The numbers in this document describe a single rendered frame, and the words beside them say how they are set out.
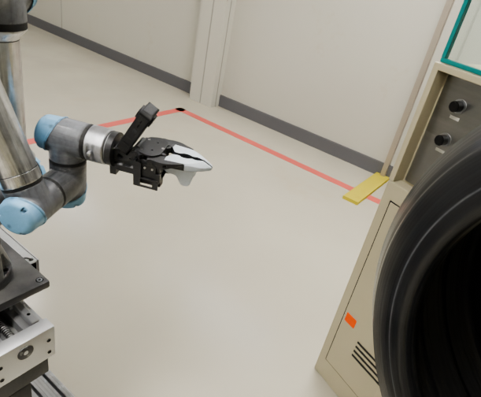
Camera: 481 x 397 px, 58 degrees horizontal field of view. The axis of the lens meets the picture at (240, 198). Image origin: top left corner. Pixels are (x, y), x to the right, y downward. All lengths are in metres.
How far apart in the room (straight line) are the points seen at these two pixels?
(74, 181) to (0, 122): 0.20
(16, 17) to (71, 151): 0.26
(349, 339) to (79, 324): 1.08
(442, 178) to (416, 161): 0.98
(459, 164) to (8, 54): 0.81
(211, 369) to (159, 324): 0.31
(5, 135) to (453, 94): 1.11
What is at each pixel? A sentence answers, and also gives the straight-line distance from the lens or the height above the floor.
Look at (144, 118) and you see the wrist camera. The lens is 0.83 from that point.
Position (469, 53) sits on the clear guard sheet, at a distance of 1.34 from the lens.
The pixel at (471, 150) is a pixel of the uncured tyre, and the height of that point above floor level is 1.32.
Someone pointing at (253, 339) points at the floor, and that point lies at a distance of 1.98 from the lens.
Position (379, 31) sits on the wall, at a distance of 3.75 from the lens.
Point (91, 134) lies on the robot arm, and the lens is 0.91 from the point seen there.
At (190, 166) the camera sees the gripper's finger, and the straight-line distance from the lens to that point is 0.84.
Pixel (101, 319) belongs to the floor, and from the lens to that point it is 1.99.
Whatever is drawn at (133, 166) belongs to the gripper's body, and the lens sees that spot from 0.88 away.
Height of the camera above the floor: 1.44
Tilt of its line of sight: 29 degrees down
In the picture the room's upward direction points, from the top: 12 degrees clockwise
